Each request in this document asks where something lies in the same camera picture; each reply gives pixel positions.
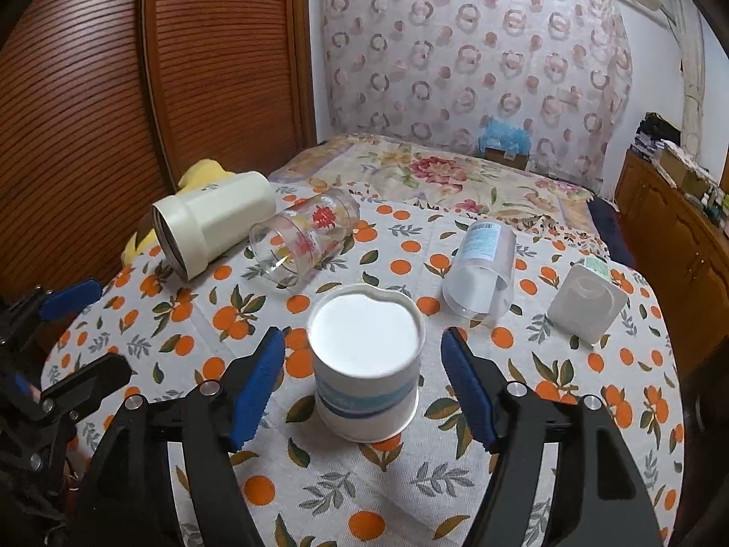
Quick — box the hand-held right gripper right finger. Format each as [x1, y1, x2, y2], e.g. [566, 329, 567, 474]
[441, 326, 668, 547]

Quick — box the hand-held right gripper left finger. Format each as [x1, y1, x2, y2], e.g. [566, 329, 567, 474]
[71, 326, 287, 547]

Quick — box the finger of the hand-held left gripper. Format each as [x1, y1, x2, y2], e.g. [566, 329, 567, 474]
[8, 352, 133, 423]
[0, 279, 104, 355]

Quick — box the white cup with blue stripe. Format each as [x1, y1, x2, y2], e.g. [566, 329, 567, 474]
[306, 284, 428, 443]

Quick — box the clear plastic cup with label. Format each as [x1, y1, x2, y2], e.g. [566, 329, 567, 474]
[442, 218, 518, 320]

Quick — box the white square cup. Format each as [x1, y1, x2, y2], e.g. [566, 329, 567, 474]
[547, 256, 628, 346]

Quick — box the clear glass cup red print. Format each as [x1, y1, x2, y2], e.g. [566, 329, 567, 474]
[249, 187, 361, 289]

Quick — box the cream plastic cup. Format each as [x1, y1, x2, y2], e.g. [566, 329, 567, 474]
[151, 171, 278, 282]

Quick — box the orange fruit print tablecloth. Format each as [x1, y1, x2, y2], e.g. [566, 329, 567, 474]
[40, 194, 688, 547]

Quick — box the yellow plush toy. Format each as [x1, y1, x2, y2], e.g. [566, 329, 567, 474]
[122, 160, 236, 263]

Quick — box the dark blue cloth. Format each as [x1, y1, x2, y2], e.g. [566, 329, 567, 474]
[586, 196, 637, 270]

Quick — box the floral blanket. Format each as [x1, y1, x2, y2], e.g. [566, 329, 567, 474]
[267, 132, 611, 253]

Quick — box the wooden louvered wardrobe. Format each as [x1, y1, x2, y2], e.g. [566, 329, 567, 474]
[0, 0, 318, 311]

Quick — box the small cardboard box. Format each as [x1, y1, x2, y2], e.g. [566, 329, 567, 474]
[483, 146, 531, 171]

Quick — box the wooden cabinet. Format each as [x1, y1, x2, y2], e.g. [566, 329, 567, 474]
[613, 148, 729, 366]

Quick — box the blue fluffy cloth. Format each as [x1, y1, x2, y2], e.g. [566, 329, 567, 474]
[477, 115, 534, 155]

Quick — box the large cardboard box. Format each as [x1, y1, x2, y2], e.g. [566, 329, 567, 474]
[657, 147, 708, 196]

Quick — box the stack of folded clothes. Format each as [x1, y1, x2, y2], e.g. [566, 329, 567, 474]
[634, 112, 683, 161]

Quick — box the circle pattern curtain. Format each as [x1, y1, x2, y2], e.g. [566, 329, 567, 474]
[318, 0, 635, 196]

